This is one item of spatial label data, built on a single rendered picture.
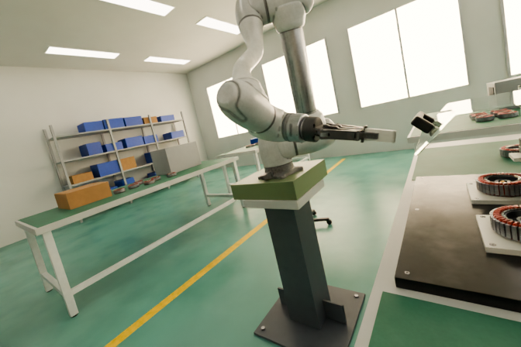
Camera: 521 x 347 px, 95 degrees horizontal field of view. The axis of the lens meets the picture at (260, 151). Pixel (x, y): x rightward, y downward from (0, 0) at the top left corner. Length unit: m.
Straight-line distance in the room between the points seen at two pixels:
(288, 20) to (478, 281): 0.97
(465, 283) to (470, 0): 5.16
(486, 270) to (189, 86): 8.40
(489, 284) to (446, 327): 0.11
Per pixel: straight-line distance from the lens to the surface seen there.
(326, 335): 1.54
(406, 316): 0.54
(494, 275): 0.62
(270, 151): 1.18
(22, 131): 6.63
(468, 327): 0.54
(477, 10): 5.50
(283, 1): 1.11
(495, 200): 0.89
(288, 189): 1.10
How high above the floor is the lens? 1.11
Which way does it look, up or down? 6 degrees down
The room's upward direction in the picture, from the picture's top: 13 degrees counter-clockwise
